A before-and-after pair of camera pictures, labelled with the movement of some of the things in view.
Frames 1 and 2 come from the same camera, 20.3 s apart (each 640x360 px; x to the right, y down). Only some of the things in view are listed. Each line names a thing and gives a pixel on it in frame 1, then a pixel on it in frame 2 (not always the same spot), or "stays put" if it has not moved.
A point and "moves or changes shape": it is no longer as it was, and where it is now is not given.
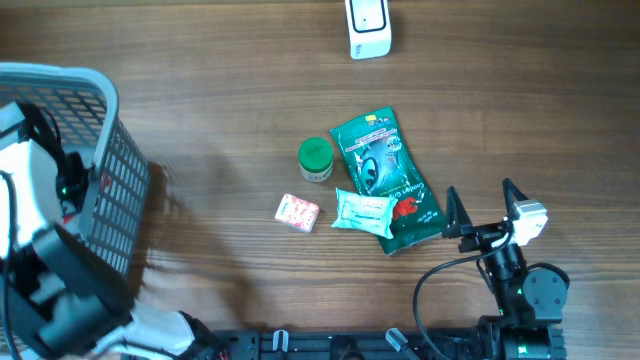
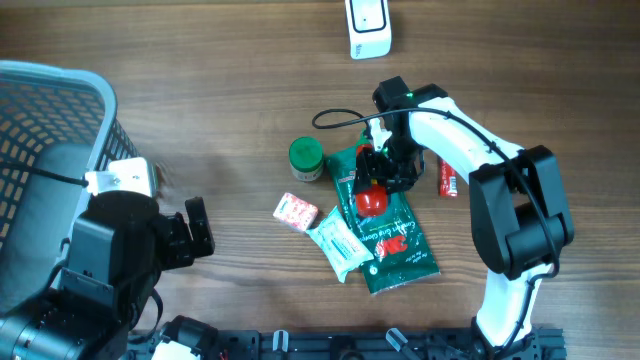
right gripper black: (457, 224) to (367, 167)
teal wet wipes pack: (363, 213) to (339, 247)
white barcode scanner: (369, 24) stays put
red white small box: (297, 213) stays put
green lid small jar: (315, 157) moves or changes shape
